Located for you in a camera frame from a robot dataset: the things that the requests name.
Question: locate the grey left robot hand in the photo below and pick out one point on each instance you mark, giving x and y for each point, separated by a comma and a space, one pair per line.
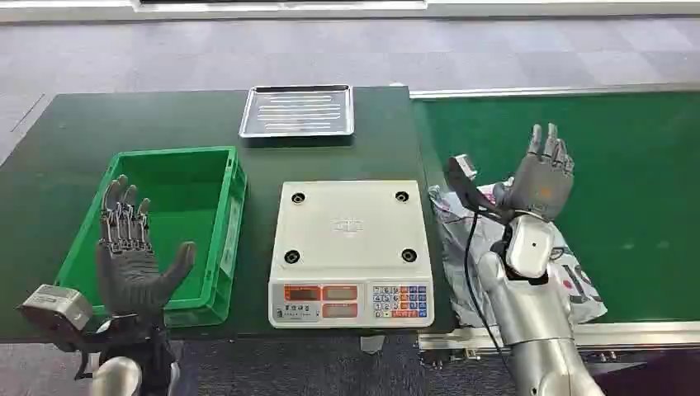
128, 273

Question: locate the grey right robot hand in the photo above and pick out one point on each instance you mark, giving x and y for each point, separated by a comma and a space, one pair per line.
542, 186

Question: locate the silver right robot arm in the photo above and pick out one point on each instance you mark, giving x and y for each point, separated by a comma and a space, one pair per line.
533, 306

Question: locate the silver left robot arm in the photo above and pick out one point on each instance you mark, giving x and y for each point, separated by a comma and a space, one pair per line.
134, 361

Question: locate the green plastic crate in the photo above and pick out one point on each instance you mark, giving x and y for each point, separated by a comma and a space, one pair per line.
164, 229

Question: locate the green conveyor belt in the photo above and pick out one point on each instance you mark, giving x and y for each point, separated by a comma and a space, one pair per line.
629, 191

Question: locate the grey printed parcel bag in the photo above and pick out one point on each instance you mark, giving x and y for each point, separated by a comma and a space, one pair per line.
459, 257

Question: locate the white electronic scale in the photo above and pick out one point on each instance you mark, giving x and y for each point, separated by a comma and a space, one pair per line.
350, 251

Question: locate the steel scale tray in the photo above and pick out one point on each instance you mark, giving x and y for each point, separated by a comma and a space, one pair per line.
297, 111

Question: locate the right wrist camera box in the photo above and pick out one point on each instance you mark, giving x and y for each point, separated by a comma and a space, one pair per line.
465, 166

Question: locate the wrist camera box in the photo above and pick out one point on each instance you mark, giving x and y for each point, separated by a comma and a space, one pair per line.
56, 310
465, 166

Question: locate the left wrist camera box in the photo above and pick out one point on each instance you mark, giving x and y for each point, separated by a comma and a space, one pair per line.
56, 310

